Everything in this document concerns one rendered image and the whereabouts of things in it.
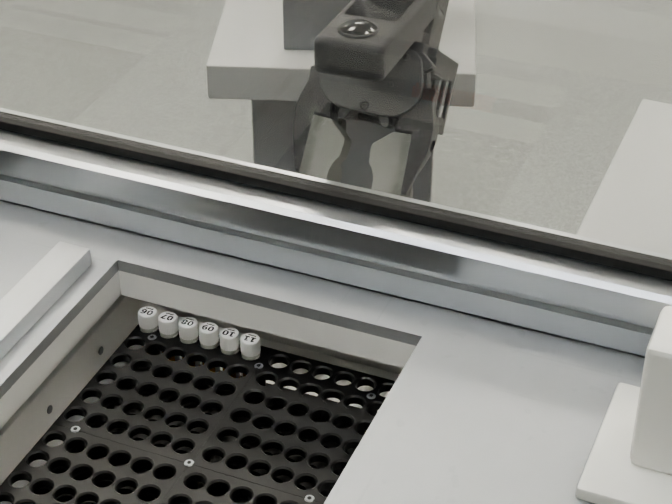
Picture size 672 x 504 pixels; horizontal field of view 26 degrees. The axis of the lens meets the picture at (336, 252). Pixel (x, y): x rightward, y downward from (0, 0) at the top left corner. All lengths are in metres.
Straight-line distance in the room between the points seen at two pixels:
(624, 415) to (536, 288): 0.09
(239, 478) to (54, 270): 0.17
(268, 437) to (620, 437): 0.20
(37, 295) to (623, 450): 0.35
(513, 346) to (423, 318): 0.06
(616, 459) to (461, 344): 0.13
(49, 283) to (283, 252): 0.14
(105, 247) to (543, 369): 0.29
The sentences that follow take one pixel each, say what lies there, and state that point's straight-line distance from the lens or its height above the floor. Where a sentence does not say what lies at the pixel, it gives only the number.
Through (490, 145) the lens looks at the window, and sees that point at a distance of 0.81.
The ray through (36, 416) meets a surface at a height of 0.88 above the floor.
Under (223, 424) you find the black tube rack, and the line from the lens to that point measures 0.85.
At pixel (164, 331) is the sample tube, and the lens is 0.91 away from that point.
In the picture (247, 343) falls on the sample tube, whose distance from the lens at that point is 0.89.
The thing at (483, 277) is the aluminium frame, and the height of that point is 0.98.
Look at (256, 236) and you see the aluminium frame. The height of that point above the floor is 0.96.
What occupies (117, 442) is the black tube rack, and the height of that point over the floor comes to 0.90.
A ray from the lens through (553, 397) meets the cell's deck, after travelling 0.81.
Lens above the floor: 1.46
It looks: 35 degrees down
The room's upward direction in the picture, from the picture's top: straight up
